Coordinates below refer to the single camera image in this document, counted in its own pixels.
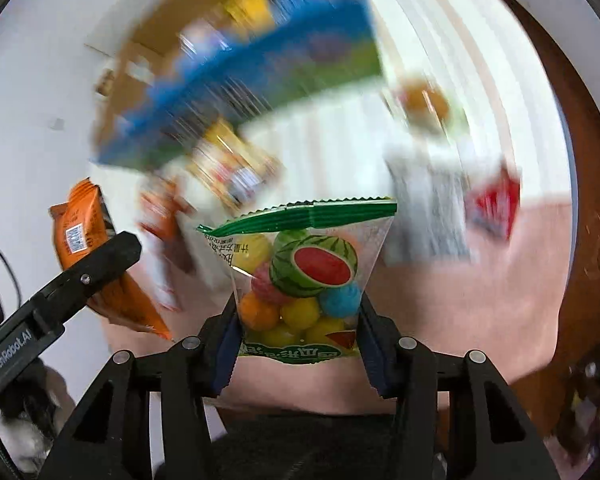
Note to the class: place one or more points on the red snack packet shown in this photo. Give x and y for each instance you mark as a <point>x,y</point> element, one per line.
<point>497,205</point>

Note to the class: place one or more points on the striped white blanket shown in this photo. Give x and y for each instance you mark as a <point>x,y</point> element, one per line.
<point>340,160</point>

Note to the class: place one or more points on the orange white snack packet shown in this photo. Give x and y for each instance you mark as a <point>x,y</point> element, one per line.
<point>162,240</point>

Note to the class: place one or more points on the cardboard box with blue print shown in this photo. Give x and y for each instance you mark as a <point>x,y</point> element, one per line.
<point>260,75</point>

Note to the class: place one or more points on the yellow white snack packet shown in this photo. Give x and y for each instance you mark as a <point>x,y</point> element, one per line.
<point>235,165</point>

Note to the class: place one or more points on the watermelon print candy bag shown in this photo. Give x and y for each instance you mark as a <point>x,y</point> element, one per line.
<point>305,265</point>

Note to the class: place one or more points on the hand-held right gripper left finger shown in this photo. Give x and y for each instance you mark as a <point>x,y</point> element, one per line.
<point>226,357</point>

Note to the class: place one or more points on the pink blanket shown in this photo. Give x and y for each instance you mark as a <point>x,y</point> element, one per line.
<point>480,310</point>

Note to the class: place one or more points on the white beige snack packet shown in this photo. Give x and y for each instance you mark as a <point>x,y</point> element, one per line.
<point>430,210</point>

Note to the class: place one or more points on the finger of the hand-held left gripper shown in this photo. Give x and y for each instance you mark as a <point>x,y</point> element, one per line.
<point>111,256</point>

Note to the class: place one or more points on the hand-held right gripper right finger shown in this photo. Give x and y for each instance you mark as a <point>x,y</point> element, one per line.
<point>373,357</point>

